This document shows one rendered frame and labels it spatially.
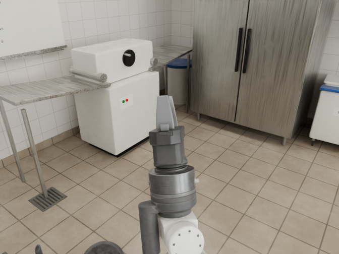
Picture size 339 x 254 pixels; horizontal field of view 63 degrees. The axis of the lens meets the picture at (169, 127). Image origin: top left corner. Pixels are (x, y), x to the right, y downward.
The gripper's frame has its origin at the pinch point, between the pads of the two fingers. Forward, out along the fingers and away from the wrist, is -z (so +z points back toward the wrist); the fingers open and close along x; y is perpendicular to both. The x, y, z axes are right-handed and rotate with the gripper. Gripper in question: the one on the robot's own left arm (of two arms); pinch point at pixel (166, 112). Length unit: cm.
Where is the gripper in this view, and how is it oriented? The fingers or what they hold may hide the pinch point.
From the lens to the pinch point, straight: 52.2
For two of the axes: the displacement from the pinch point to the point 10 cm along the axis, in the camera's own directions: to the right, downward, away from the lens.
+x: -1.3, 0.8, -9.9
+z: 0.8, 9.9, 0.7
